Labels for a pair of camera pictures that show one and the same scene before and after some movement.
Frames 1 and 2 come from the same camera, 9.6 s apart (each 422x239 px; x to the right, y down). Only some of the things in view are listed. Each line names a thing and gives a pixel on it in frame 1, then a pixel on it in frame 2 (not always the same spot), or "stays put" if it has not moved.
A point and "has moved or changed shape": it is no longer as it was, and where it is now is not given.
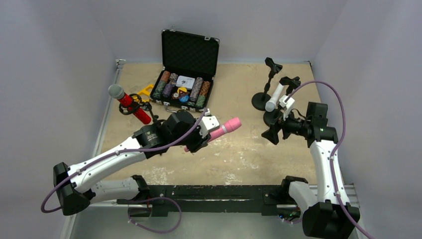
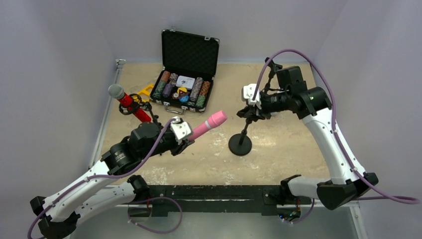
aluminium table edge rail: (102, 130) stays put
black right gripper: (277, 130) -> (252, 111)
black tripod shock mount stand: (123, 108) stays put
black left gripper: (199, 140) -> (183, 146)
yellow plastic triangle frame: (145, 91) stays put
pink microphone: (230, 125) has moved or changed shape
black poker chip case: (190, 64) stays put
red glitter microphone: (117, 91) stays put
